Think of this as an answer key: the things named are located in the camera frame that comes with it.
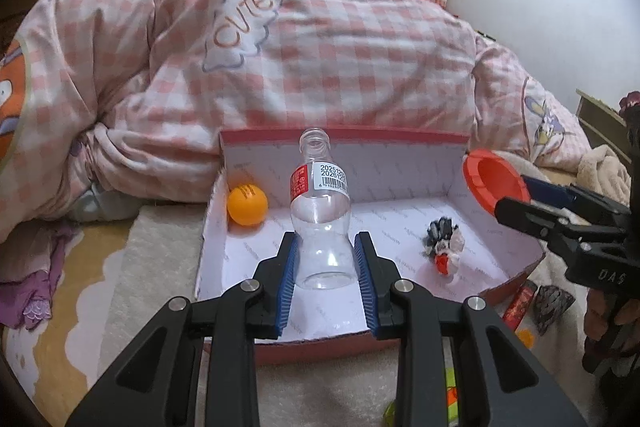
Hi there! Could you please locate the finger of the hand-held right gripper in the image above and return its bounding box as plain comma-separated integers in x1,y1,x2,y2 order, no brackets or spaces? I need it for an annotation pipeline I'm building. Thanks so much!
520,174,629,221
495,197,592,254

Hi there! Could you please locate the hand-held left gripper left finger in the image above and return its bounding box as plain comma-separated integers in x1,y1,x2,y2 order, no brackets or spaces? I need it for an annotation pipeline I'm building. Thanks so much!
65,231,301,427

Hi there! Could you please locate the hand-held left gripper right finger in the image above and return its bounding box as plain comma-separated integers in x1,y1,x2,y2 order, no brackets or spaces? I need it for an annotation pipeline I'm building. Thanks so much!
354,231,588,427

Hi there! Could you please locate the dark wave patterned pouch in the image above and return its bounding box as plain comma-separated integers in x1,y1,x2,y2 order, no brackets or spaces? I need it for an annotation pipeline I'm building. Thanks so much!
532,284,577,335

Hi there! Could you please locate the clear plastic bottle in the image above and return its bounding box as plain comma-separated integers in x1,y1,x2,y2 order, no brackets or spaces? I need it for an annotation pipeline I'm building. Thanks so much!
290,127,353,290

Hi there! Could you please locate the white and red cardboard box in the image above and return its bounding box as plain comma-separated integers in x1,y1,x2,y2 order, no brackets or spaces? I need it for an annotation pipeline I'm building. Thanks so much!
194,128,547,365

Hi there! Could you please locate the green toy with orange stripe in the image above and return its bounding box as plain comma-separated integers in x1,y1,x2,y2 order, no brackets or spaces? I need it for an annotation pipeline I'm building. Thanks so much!
384,367,460,427

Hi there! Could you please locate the person's right hand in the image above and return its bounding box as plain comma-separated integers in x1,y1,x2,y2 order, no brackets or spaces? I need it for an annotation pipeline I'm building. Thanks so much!
582,291,625,374

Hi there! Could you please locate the beige plush blanket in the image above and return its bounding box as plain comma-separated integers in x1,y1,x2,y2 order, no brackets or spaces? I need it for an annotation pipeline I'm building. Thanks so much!
577,144,633,208

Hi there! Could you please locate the wooden furniture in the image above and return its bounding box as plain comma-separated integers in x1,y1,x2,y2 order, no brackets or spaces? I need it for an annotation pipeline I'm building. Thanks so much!
575,89,633,168

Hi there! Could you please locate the small black white toy figure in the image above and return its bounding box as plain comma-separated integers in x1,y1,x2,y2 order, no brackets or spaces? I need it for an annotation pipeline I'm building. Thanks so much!
424,217,466,279

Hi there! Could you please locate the red patterned tube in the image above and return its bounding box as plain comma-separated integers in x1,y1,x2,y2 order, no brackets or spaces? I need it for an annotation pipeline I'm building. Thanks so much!
501,284,538,332

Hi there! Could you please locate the orange ping pong ball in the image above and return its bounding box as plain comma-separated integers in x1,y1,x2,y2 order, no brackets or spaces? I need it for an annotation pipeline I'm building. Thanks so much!
226,183,269,226

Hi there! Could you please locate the dark red cloth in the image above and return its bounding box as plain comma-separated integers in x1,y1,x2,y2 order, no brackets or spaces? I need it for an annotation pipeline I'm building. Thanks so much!
619,91,640,122

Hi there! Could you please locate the grey cloth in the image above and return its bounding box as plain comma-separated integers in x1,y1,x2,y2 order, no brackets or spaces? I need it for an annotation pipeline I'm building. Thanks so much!
70,182,143,223

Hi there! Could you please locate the pink checked quilt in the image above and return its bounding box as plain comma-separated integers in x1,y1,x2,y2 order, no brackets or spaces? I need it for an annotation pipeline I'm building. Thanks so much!
0,0,588,248

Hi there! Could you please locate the yellow patterned bed sheet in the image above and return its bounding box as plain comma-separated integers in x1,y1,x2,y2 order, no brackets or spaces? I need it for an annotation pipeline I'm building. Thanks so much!
0,222,136,427

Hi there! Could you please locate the purple cloth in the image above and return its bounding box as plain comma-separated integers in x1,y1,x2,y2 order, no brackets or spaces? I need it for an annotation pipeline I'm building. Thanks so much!
0,222,76,332

